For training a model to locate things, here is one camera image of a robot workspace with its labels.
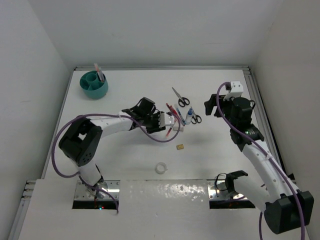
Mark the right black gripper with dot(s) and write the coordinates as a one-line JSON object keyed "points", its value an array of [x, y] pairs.
{"points": [[210, 104]]}

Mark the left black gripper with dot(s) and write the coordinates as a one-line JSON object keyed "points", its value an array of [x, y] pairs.
{"points": [[156, 126]]}

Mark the red gel pen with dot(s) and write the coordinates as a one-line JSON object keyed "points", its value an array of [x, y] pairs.
{"points": [[178, 116]]}

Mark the orange red pen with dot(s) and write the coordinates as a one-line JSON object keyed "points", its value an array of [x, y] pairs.
{"points": [[169, 130]]}

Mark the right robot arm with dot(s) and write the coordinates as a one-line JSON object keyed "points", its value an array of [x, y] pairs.
{"points": [[284, 206]]}

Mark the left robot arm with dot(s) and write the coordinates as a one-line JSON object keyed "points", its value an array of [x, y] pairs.
{"points": [[80, 141]]}

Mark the lower black scissors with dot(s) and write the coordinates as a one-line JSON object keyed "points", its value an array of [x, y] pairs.
{"points": [[196, 119]]}

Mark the black scissors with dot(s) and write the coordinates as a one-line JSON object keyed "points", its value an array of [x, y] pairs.
{"points": [[182, 101], [196, 119]]}

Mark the glue bottle blue cap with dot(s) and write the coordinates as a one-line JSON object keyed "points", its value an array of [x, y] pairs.
{"points": [[189, 116]]}

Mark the upper black scissors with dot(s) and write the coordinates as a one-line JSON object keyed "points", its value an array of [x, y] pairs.
{"points": [[182, 101]]}

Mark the dark red pen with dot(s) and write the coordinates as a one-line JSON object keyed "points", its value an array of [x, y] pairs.
{"points": [[171, 109]]}

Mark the white eraser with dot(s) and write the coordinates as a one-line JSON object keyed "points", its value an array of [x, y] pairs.
{"points": [[177, 128]]}

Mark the teal divided pen holder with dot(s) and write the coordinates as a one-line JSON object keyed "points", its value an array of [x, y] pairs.
{"points": [[92, 86]]}

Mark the tan pencil sharpener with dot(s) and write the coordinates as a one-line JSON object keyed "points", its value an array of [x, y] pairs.
{"points": [[180, 147]]}

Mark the clear tape roll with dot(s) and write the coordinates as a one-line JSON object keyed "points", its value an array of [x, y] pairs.
{"points": [[161, 168]]}

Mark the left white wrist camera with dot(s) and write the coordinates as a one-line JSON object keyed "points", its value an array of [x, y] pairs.
{"points": [[166, 120]]}

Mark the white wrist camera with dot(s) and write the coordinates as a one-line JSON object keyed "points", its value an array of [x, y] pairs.
{"points": [[235, 90], [166, 120]]}

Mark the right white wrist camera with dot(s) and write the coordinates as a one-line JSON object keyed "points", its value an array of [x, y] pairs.
{"points": [[235, 90]]}

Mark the aluminium table frame rail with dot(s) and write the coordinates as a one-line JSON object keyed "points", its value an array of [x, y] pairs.
{"points": [[176, 67]]}

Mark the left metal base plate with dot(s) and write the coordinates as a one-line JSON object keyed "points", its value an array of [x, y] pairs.
{"points": [[83, 193]]}

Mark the metal base plate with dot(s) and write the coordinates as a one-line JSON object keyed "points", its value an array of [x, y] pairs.
{"points": [[218, 192], [83, 193]]}

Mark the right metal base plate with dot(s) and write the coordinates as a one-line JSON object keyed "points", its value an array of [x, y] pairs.
{"points": [[218, 192]]}

